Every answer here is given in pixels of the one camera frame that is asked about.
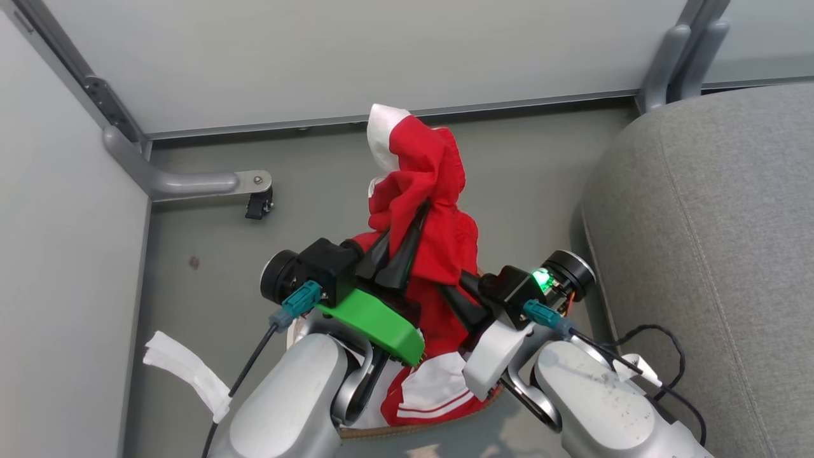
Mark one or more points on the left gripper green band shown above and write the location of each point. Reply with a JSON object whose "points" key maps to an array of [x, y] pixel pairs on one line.
{"points": [[375, 321]]}

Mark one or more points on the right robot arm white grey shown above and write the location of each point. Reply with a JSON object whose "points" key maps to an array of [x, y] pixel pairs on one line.
{"points": [[598, 407]]}

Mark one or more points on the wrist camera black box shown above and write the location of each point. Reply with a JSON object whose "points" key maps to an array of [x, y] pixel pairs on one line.
{"points": [[318, 267], [518, 289]]}

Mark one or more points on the grey partition foot single bar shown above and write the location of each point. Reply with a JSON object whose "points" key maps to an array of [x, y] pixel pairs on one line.
{"points": [[178, 181]]}

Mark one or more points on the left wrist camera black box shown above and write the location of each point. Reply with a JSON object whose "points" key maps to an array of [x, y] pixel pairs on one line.
{"points": [[318, 267]]}

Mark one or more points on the white tape tag small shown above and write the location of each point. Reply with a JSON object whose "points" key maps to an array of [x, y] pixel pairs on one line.
{"points": [[636, 367]]}

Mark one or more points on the red white garment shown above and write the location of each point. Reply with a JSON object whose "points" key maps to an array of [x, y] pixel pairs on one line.
{"points": [[435, 210]]}

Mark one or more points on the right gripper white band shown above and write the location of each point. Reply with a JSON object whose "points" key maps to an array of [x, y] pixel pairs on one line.
{"points": [[496, 356]]}

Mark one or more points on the grey partition frame post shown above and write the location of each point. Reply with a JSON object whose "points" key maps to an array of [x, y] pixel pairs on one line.
{"points": [[82, 76]]}

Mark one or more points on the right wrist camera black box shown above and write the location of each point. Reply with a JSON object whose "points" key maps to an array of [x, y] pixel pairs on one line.
{"points": [[518, 289]]}

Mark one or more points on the white tape strip long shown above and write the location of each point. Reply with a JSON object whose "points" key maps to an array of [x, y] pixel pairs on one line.
{"points": [[191, 372]]}

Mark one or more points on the grey fabric sofa seat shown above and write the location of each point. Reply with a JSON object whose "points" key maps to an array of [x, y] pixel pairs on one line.
{"points": [[706, 267]]}

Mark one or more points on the black caster wheel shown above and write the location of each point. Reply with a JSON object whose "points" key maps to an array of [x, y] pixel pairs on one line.
{"points": [[258, 205]]}

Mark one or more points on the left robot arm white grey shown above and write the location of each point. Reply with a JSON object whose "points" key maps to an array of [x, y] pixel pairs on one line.
{"points": [[289, 401]]}

